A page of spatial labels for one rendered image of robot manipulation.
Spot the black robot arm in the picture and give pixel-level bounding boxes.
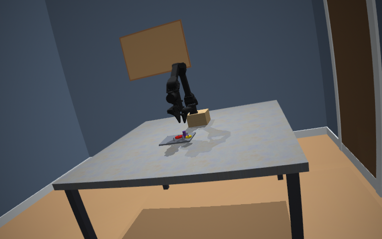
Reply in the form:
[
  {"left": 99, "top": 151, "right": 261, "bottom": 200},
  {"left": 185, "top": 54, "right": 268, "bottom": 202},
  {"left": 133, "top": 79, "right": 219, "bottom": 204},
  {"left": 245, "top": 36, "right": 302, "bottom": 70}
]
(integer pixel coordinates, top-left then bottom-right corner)
[{"left": 166, "top": 62, "right": 198, "bottom": 115}]

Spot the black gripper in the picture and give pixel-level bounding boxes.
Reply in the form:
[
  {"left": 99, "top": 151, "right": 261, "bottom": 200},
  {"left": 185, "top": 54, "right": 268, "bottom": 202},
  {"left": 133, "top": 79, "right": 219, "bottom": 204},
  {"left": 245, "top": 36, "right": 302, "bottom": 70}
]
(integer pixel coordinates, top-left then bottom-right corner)
[{"left": 171, "top": 99, "right": 192, "bottom": 123}]

